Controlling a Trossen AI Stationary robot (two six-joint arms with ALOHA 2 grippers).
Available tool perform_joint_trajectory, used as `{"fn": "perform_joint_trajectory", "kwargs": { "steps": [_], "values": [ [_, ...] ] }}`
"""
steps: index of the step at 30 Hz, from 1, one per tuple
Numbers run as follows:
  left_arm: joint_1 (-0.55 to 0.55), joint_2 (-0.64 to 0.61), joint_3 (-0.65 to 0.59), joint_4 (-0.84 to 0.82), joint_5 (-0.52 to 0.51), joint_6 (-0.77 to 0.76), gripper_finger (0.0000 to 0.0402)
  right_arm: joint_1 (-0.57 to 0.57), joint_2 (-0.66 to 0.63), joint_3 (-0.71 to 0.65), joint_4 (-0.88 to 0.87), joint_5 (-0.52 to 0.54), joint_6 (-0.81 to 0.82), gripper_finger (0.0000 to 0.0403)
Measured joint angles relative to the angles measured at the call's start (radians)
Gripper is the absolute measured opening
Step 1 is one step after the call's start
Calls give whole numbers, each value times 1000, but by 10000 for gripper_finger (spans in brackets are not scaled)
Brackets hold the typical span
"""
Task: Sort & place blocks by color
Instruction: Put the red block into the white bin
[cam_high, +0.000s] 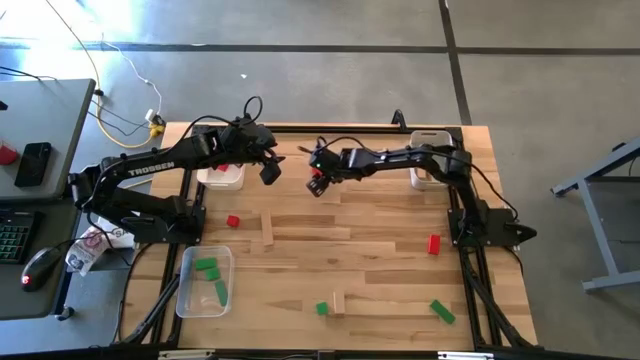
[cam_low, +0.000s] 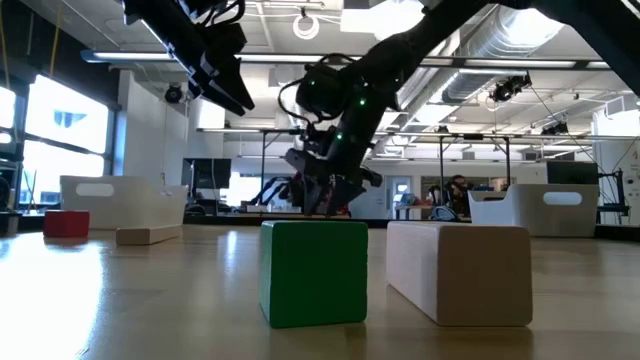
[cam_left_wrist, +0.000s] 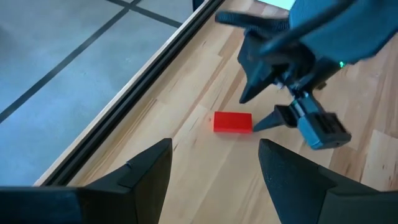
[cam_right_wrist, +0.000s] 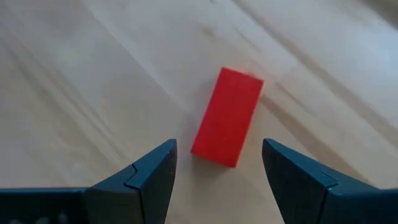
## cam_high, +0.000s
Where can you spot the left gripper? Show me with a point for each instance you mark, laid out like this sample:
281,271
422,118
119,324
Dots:
252,142

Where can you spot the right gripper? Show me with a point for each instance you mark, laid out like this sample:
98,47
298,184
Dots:
332,162

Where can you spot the long wooden plank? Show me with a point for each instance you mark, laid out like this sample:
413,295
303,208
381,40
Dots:
266,229

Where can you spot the small red cube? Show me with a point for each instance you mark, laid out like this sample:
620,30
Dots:
233,220

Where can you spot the green wedge block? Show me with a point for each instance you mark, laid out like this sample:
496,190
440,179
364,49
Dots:
206,263

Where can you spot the small green block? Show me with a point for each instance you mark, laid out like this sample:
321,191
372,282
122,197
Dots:
213,274

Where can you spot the long thin green block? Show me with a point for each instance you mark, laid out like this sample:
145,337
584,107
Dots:
221,293

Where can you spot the wooden rectangular block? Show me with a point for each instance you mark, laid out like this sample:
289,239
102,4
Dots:
338,301

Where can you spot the green cube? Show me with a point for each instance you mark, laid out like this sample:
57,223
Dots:
321,308

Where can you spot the green rectangular block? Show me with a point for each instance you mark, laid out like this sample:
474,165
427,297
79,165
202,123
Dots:
442,311

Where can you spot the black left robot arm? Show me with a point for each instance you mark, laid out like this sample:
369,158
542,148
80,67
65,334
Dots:
150,169

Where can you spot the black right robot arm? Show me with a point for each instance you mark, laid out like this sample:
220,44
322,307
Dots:
400,155

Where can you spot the white plastic bin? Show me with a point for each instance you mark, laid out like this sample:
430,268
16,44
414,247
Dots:
220,181
422,183

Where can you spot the white power adapter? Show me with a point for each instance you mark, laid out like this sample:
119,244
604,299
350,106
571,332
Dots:
150,116

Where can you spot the clear plastic bin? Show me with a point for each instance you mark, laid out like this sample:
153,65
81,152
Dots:
192,305

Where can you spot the white printed bag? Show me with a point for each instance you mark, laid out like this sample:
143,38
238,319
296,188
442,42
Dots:
114,241

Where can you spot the printed snack bag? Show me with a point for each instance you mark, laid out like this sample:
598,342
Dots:
87,250

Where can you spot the black smartphone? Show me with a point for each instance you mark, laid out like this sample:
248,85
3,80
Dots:
32,164

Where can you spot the black computer mouse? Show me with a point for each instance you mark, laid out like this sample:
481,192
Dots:
39,267

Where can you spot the red can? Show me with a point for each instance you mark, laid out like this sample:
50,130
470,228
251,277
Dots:
6,154

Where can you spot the backlit black keyboard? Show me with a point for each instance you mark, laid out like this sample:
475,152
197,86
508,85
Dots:
14,237

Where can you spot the dark grey desk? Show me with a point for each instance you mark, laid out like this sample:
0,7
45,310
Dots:
25,305

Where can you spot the black aluminium table frame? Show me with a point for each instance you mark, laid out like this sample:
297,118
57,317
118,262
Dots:
360,129

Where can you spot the black arched bracket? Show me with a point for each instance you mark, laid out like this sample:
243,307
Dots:
398,119

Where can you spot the silver aluminium bracket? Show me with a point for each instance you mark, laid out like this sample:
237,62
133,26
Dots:
465,355
186,354

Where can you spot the grey metal table frame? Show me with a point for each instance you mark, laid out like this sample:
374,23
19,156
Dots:
597,235

